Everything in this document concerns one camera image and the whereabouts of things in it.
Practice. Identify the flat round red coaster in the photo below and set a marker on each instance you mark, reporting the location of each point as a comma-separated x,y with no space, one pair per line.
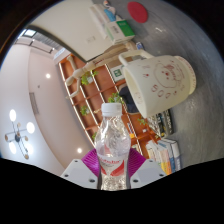
137,12

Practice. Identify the white wall socket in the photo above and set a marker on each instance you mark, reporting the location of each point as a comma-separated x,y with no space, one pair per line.
90,39

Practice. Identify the ceiling air vent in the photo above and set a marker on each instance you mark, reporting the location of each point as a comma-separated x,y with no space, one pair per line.
34,103

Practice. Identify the dark books with orange cover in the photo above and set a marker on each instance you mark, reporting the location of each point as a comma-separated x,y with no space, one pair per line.
163,123

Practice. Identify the white book with blue edge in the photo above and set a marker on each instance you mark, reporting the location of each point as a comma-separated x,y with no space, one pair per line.
110,15

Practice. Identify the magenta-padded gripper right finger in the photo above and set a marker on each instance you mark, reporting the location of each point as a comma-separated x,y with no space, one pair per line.
148,173

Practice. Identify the cream printed mug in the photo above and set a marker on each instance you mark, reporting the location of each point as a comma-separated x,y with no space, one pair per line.
160,86

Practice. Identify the grey curtain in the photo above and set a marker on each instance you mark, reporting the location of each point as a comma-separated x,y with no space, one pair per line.
50,41

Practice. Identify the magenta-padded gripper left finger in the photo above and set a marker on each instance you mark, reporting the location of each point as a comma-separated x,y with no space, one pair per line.
78,173

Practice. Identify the recessed ceiling light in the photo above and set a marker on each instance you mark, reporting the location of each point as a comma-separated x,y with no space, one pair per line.
47,76
79,150

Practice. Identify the window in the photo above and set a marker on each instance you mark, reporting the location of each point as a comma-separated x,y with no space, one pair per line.
29,32

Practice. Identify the clear plastic water bottle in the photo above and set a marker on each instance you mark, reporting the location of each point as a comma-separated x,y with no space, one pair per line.
112,143

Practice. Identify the green and white carton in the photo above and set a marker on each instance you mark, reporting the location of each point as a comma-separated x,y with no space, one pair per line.
120,31

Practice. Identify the branched ceiling lamp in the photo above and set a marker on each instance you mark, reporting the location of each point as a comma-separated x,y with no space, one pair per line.
20,136

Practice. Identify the wooden shelf unit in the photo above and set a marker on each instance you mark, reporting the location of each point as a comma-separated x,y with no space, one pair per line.
100,96

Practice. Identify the stack of colourful books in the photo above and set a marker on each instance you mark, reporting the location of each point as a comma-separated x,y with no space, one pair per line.
165,156

